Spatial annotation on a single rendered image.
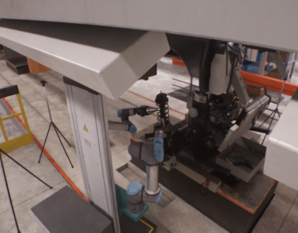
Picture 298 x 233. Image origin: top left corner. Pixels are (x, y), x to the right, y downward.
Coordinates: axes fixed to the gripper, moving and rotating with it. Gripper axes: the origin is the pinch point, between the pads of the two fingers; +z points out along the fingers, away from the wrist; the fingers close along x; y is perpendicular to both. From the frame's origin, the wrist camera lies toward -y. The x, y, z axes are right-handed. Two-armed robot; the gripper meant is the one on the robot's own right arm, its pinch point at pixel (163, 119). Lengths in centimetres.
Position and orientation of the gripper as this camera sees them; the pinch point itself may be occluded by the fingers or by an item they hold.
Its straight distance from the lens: 202.4
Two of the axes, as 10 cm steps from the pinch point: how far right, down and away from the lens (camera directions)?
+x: 2.5, 8.4, 4.7
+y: -9.6, 1.6, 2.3
